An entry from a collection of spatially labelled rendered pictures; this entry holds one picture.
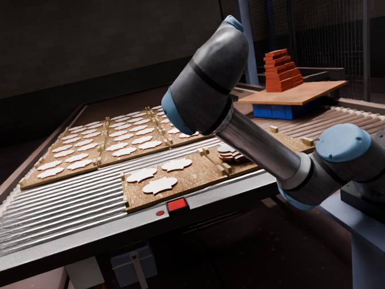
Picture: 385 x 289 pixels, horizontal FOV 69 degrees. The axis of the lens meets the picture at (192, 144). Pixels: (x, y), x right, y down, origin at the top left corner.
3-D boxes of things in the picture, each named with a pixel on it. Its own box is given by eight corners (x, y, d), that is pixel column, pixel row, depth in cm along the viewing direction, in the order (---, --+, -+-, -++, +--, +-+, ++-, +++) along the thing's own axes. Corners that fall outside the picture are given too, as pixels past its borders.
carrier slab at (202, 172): (228, 179, 111) (227, 176, 111) (126, 214, 103) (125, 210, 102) (200, 154, 144) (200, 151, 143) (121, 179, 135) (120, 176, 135)
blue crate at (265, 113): (321, 105, 181) (320, 90, 177) (292, 120, 164) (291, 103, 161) (281, 104, 205) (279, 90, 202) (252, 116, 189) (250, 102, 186)
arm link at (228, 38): (225, 14, 52) (224, 8, 96) (189, 61, 57) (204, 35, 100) (270, 54, 55) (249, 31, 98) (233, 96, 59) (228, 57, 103)
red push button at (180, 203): (187, 209, 98) (187, 205, 98) (171, 214, 97) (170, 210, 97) (184, 201, 104) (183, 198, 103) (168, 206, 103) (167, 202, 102)
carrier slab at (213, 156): (316, 149, 120) (316, 146, 120) (230, 179, 112) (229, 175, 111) (271, 132, 153) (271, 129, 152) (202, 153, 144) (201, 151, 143)
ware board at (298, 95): (347, 83, 178) (347, 80, 178) (302, 105, 153) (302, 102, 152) (281, 85, 218) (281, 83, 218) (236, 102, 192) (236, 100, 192)
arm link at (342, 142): (399, 160, 69) (368, 133, 64) (353, 193, 75) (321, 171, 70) (370, 135, 79) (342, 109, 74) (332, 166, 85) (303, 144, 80)
